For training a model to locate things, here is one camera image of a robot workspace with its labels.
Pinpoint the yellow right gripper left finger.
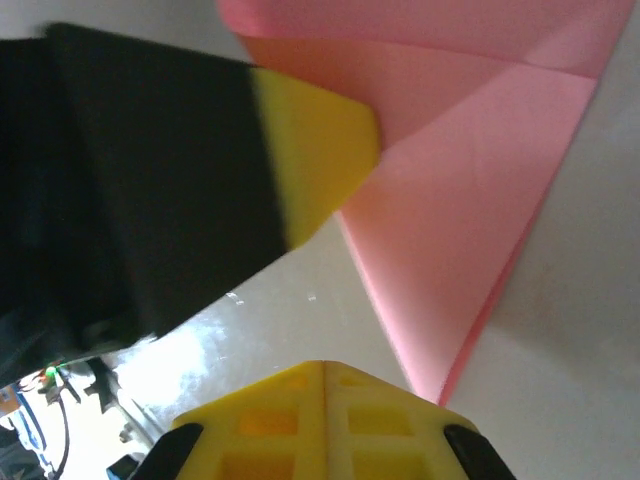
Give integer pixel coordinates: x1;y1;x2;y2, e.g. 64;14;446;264
134;360;329;480

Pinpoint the pink paper sheet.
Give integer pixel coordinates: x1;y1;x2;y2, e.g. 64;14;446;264
215;0;634;407

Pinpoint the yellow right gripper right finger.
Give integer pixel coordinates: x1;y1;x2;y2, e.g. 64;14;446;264
324;360;519;480

